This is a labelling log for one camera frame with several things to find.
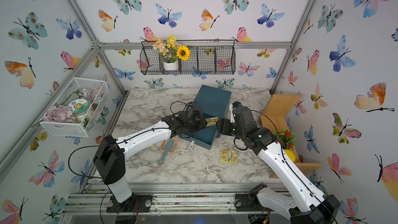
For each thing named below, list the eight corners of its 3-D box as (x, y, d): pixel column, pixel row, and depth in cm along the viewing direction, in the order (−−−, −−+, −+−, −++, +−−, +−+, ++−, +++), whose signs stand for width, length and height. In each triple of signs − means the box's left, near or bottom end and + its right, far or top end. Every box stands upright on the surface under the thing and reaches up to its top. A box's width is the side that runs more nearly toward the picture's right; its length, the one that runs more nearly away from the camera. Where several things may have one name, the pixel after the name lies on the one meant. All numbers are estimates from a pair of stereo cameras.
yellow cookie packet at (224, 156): (219, 163, 88) (219, 162, 86) (218, 150, 93) (219, 149, 91) (229, 163, 88) (230, 162, 86) (228, 150, 93) (228, 149, 91)
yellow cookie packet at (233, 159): (229, 164, 88) (229, 161, 85) (227, 152, 92) (228, 150, 89) (237, 164, 88) (238, 161, 85) (236, 152, 92) (237, 150, 89)
